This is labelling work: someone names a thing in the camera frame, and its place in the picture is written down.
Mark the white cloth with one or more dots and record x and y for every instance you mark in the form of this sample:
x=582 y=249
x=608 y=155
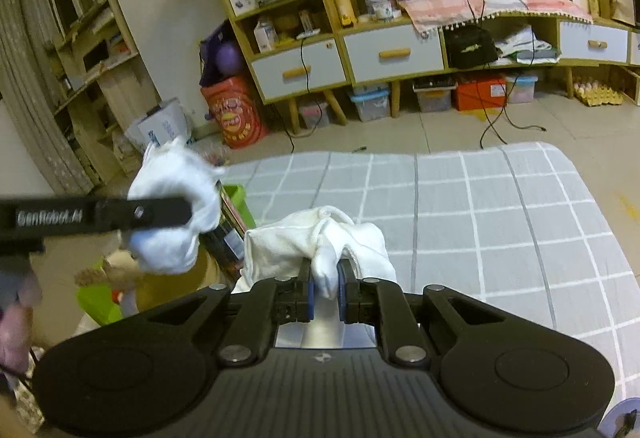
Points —
x=323 y=236

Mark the wooden bookshelf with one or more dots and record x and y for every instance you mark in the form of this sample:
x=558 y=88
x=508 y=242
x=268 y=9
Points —
x=104 y=82

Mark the black bag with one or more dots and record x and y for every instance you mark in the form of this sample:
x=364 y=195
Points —
x=469 y=47

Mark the jar with tan lid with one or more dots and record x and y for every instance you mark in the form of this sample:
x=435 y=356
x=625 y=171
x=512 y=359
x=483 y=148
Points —
x=154 y=290

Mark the white plush toy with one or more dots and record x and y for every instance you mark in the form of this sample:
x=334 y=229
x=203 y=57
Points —
x=180 y=191

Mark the purple ball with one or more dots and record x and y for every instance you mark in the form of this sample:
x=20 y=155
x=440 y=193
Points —
x=229 y=59

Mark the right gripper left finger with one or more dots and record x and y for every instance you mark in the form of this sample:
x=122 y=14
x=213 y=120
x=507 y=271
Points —
x=254 y=317

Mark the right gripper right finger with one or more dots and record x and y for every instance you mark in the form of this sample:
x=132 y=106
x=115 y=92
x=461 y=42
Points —
x=383 y=305

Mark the rag doll blue dress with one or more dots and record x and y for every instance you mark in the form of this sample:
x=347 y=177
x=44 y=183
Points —
x=119 y=271

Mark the pink plush toy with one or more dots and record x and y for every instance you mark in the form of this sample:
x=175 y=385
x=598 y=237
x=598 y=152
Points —
x=20 y=293

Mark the long low wooden cabinet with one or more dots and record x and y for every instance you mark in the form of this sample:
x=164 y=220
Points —
x=394 y=53

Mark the egg tray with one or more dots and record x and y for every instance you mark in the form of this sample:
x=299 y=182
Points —
x=593 y=93

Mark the grey checked blanket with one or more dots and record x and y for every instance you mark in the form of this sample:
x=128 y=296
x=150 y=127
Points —
x=515 y=227

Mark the red printed barrel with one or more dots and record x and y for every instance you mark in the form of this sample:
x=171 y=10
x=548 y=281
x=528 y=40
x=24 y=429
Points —
x=231 y=102

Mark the grey patterned curtain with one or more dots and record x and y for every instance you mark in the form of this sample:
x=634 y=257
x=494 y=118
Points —
x=31 y=94

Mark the opened drink can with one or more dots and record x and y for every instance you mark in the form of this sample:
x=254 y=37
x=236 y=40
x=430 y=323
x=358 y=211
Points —
x=225 y=244

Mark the clear storage box blue lid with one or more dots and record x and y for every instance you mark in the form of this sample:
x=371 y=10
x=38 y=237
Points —
x=372 y=105

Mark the tall wooden shelf cabinet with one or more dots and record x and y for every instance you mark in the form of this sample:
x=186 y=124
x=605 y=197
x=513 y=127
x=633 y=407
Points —
x=293 y=52

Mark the red box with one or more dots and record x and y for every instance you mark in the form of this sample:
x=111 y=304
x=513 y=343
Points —
x=480 y=93

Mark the green plastic bin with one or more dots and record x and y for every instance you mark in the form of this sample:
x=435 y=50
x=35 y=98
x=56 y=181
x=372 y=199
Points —
x=105 y=306

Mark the pink checked cloth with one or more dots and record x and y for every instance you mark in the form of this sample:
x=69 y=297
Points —
x=429 y=15

